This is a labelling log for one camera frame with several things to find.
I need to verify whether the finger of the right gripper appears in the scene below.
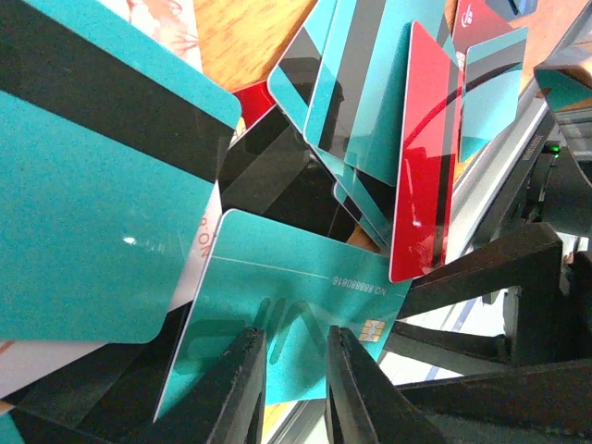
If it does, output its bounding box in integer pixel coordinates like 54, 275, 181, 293
398, 359, 591, 435
397, 223, 564, 365

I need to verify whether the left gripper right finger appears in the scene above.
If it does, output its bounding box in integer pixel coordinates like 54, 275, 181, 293
326, 326, 444, 443

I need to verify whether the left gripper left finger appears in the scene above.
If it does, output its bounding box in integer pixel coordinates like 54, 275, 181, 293
207, 327, 267, 443

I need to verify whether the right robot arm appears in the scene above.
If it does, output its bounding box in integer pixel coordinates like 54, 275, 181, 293
393, 41, 591, 443

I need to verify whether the teal VIP card bottom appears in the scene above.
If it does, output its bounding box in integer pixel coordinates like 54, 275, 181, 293
157, 209, 411, 415

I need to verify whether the red striped card right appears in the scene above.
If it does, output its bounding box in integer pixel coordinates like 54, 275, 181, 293
389, 21, 463, 283

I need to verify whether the teal striped card right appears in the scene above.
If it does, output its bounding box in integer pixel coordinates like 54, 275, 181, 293
459, 27, 528, 162

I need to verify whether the teal striped card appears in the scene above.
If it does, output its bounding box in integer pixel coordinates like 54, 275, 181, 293
459, 27, 528, 162
1, 1, 241, 343
304, 0, 453, 186

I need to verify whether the teal striped card centre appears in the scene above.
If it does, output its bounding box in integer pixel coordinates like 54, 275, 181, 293
304, 0, 453, 186

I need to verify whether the teal striped card lower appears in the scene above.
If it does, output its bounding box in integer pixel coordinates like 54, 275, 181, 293
1, 1, 241, 343

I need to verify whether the white floral card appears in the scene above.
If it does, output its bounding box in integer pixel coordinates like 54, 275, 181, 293
101, 0, 203, 72

